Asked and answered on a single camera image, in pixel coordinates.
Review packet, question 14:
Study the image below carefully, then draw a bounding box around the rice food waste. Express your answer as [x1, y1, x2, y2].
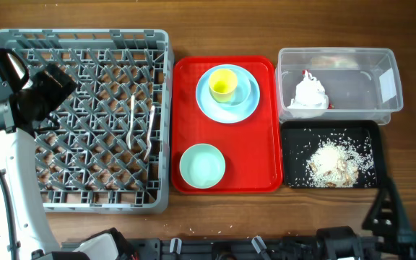
[282, 127, 378, 189]

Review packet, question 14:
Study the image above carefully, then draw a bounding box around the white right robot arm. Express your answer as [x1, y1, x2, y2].
[316, 177, 416, 259]

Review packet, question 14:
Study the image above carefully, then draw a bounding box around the grey dishwasher rack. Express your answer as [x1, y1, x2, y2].
[0, 29, 174, 214]

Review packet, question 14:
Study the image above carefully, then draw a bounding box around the white plastic fork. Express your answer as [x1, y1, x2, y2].
[126, 95, 135, 150]

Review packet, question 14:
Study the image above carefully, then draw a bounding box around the yellow plastic cup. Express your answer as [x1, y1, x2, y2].
[209, 69, 238, 103]

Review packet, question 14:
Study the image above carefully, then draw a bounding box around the clear plastic bin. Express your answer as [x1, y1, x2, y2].
[276, 47, 404, 125]

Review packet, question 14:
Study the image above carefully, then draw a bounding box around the red plastic tray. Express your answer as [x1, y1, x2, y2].
[170, 56, 283, 194]

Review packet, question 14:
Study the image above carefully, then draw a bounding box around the white plastic spoon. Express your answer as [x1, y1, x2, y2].
[144, 105, 155, 161]

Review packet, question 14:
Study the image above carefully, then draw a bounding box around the light blue plate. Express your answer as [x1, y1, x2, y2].
[196, 64, 260, 124]

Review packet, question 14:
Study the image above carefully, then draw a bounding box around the white napkin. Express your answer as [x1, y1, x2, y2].
[288, 70, 330, 109]

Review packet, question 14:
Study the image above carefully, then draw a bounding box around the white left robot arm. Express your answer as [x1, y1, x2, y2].
[0, 48, 77, 259]

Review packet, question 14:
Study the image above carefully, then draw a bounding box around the green bowl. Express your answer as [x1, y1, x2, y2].
[179, 143, 226, 189]

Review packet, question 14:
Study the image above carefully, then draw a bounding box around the black waste tray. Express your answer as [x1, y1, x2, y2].
[280, 121, 387, 189]

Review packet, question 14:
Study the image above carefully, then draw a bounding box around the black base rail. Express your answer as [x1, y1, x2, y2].
[61, 236, 381, 260]

